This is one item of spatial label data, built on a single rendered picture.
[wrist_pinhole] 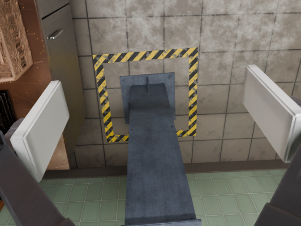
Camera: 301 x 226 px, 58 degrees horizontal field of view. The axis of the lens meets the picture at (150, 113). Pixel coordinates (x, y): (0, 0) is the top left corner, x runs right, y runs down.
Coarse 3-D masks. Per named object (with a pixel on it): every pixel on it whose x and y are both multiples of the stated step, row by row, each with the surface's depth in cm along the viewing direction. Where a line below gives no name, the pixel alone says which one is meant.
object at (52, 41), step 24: (24, 0) 83; (48, 0) 98; (24, 24) 87; (48, 24) 97; (72, 24) 132; (48, 48) 96; (72, 48) 130; (48, 72) 95; (72, 72) 128; (24, 96) 99; (72, 96) 126; (72, 120) 125; (72, 144) 123; (48, 168) 115
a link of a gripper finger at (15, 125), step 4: (20, 120) 16; (16, 124) 16; (12, 128) 15; (16, 128) 15; (8, 132) 15; (12, 132) 15; (4, 136) 15; (8, 136) 15; (8, 140) 14; (8, 144) 14; (12, 148) 14
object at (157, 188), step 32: (96, 64) 154; (192, 64) 156; (128, 96) 163; (160, 96) 144; (192, 96) 166; (160, 128) 117; (192, 128) 177; (128, 160) 99; (160, 160) 98; (128, 192) 85; (160, 192) 84; (128, 224) 74; (160, 224) 73; (192, 224) 73
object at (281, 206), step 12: (300, 144) 11; (300, 156) 11; (288, 168) 10; (300, 168) 10; (288, 180) 10; (300, 180) 10; (276, 192) 9; (288, 192) 9; (300, 192) 9; (276, 204) 9; (288, 204) 9; (300, 204) 9; (264, 216) 8; (276, 216) 8; (288, 216) 8; (300, 216) 8
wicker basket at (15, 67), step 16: (0, 0) 73; (16, 0) 82; (0, 16) 72; (16, 16) 82; (0, 32) 73; (16, 32) 82; (0, 48) 89; (16, 48) 81; (0, 64) 91; (16, 64) 81; (32, 64) 92; (0, 80) 78
